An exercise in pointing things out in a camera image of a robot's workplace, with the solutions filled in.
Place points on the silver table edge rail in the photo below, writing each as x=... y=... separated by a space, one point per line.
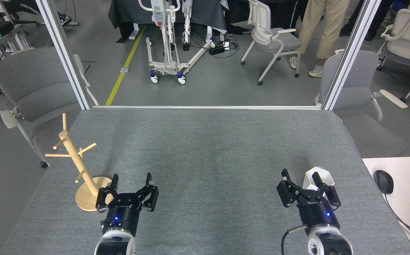
x=208 y=107

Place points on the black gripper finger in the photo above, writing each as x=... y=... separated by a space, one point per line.
x=102 y=198
x=151 y=196
x=287 y=193
x=330 y=196

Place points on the grey upholstered chair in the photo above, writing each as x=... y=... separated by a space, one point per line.
x=31 y=85
x=355 y=81

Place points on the white wheeled stand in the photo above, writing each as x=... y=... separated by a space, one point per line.
x=171 y=65

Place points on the white faceted cup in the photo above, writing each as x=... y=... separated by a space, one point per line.
x=310 y=179

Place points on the metal floor plate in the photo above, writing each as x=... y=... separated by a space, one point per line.
x=125 y=69

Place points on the white office chair grey seat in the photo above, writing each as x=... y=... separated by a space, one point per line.
x=282 y=42
x=408 y=39

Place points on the wooden cup rack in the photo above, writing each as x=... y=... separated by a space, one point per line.
x=91 y=200

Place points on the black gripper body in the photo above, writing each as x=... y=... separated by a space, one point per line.
x=121 y=216
x=316 y=212

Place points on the silver frame post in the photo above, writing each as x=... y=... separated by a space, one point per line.
x=350 y=53
x=63 y=49

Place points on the table with black cloth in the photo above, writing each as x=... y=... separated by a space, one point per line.
x=130 y=12

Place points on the person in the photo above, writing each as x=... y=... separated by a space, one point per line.
x=382 y=17
x=327 y=28

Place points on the black computer mouse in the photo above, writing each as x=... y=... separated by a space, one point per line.
x=383 y=181

